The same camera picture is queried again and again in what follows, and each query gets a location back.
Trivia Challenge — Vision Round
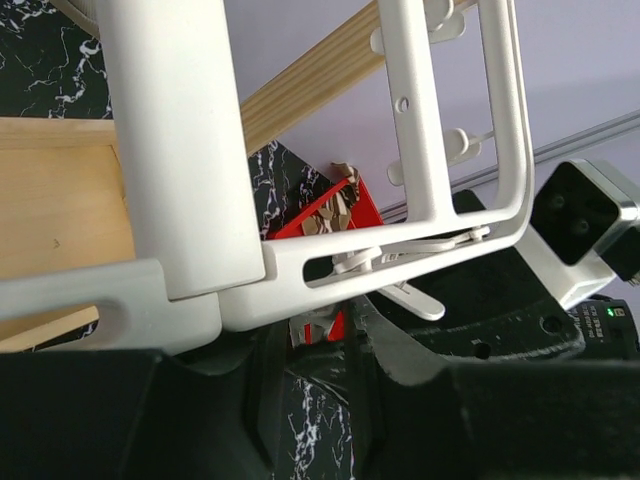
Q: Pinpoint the white clothes peg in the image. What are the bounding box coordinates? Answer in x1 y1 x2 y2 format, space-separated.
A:
287 227 494 349

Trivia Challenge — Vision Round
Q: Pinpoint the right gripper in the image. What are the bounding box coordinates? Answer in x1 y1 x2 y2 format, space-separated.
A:
369 187 640 371

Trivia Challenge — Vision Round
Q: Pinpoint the aluminium rail frame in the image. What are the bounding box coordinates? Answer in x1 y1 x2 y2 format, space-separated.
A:
452 110 639 192

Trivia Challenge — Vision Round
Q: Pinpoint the brown striped sock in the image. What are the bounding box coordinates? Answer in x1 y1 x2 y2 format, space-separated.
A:
301 195 352 235
331 162 361 207

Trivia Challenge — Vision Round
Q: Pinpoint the brown striped sock right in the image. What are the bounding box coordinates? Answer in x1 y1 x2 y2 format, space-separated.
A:
331 162 361 207

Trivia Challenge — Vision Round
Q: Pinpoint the red plastic tray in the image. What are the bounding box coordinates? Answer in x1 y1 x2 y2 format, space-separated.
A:
268 175 383 347

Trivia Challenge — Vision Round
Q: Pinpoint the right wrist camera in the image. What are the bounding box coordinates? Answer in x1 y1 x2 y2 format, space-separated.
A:
516 159 639 310

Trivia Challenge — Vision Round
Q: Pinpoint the wooden drying rack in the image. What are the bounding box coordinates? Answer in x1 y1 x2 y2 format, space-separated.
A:
0 0 476 351

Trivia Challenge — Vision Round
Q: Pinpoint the brown striped sock left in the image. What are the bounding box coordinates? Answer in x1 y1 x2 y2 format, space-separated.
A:
301 195 352 235

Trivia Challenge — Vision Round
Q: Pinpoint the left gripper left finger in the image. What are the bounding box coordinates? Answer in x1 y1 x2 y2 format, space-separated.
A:
1 324 285 479

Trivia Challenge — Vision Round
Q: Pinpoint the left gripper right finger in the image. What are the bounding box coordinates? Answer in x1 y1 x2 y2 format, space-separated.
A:
344 297 639 479

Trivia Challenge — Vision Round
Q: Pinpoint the white plastic sock hanger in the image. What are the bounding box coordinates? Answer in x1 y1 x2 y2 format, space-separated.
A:
1 1 533 353

